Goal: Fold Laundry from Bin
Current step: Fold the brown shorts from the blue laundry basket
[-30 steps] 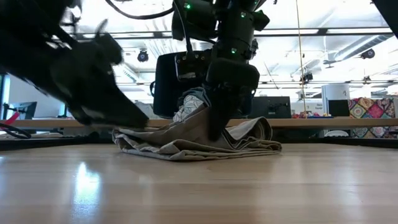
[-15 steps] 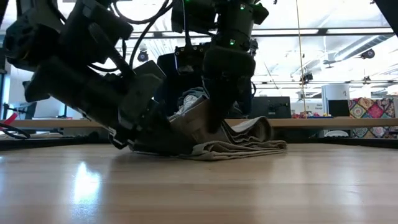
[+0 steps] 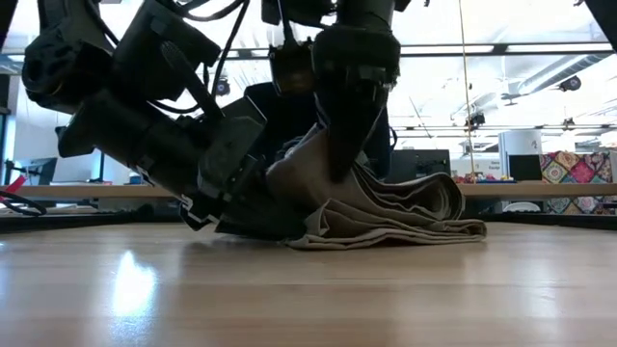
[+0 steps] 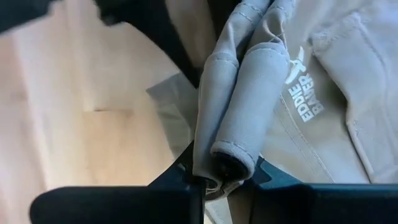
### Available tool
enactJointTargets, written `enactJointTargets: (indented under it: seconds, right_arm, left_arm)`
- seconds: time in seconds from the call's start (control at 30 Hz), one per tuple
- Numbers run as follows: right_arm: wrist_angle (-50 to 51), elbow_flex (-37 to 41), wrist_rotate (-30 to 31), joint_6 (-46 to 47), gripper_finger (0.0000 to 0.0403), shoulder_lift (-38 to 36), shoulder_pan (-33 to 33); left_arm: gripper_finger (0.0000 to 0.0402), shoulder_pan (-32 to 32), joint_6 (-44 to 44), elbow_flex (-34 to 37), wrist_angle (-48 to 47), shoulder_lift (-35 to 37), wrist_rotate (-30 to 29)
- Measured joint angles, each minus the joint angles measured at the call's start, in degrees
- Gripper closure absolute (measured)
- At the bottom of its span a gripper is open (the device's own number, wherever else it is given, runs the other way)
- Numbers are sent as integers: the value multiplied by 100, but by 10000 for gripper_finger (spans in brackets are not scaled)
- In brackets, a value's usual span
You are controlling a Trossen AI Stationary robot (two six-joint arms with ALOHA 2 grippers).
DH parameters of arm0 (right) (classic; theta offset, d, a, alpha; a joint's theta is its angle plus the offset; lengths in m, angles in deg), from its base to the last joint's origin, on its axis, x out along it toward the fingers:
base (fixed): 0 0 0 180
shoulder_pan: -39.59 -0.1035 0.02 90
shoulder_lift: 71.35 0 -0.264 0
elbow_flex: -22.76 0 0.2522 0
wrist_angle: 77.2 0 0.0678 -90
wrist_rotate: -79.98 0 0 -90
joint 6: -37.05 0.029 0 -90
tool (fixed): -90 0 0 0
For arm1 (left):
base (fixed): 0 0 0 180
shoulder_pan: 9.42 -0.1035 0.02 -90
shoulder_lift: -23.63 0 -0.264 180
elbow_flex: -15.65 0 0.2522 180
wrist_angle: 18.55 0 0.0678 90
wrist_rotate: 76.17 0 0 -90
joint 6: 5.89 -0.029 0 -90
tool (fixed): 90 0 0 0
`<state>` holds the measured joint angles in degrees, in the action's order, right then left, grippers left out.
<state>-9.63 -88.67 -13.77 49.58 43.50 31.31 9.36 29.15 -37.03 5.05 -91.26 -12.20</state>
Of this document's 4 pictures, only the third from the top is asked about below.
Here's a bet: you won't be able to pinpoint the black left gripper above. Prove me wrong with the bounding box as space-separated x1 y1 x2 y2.
178 95 268 231

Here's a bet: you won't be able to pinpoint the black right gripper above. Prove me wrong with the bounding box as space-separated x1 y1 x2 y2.
312 23 402 184

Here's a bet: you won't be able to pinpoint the navy white striped fabric bin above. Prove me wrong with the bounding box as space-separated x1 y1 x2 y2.
243 81 397 180

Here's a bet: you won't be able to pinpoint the khaki shorts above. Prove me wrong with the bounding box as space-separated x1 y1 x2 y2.
216 123 488 251

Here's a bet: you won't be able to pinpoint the black monitor box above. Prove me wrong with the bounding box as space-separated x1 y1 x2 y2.
385 148 453 184

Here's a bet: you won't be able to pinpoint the small colourful toys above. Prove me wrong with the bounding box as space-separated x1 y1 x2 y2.
451 173 520 185

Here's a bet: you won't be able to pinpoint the white cabinet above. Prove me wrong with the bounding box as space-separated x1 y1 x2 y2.
498 129 544 182

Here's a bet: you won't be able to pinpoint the small black screen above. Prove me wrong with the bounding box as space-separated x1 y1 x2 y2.
508 153 544 182

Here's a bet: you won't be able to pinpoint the light wooden office desk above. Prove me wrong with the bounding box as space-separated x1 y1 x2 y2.
0 182 617 201

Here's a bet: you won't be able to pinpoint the black monitor on stand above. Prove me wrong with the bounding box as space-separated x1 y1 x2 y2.
4 156 59 187

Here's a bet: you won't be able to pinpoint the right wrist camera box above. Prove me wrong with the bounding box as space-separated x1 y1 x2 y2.
268 40 317 97

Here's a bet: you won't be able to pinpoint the thin yellow hanging cord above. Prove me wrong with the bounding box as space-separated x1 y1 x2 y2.
456 0 476 184

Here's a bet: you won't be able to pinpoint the black aluminium table frame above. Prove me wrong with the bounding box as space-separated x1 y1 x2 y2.
0 210 617 233

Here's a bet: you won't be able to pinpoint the black looped cable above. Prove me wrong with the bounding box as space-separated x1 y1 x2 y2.
0 190 48 217

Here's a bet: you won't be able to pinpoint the black ceiling camera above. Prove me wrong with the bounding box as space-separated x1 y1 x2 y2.
558 75 583 93

